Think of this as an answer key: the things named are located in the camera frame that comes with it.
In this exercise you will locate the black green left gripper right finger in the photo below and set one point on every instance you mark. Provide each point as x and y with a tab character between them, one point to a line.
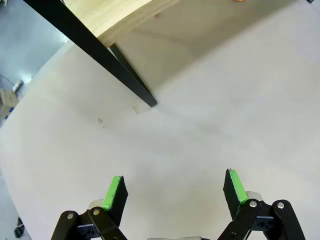
236	197

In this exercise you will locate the small orange object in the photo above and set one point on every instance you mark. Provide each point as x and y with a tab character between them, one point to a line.
237	0

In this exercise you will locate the cardboard box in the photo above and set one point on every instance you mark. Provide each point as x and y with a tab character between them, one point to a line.
7	98
3	112

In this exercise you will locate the black frame wooden shelf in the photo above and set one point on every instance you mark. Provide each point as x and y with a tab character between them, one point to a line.
95	15

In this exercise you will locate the small red scrap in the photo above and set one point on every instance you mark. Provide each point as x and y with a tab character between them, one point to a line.
156	16

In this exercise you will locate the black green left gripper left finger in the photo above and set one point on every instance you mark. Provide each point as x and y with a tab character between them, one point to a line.
113	200

